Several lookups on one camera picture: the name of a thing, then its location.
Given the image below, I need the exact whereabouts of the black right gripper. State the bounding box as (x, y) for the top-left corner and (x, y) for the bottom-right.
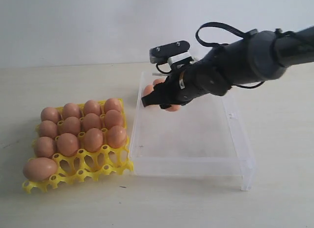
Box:
(141, 66), (213, 109)

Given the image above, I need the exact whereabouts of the brown egg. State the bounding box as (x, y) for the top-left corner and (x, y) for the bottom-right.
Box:
(57, 133), (79, 157)
(153, 78), (164, 86)
(62, 103), (81, 120)
(83, 100), (102, 116)
(83, 128), (104, 152)
(106, 126), (127, 149)
(38, 120), (58, 139)
(41, 107), (61, 124)
(60, 117), (81, 136)
(104, 98), (122, 114)
(82, 113), (102, 131)
(143, 84), (154, 96)
(23, 157), (58, 181)
(104, 109), (124, 129)
(34, 136), (57, 158)
(165, 104), (181, 112)

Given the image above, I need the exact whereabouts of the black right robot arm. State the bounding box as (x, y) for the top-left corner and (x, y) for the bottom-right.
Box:
(142, 23), (314, 109)

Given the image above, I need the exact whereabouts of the clear plastic box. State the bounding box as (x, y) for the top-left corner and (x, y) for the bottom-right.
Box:
(130, 71), (256, 192)

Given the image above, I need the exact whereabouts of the yellow plastic egg tray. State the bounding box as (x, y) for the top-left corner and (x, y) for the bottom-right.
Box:
(23, 99), (133, 193)

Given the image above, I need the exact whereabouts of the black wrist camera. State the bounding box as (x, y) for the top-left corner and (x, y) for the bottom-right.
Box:
(149, 40), (190, 65)

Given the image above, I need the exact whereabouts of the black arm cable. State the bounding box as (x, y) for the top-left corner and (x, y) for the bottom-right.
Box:
(195, 22), (258, 48)

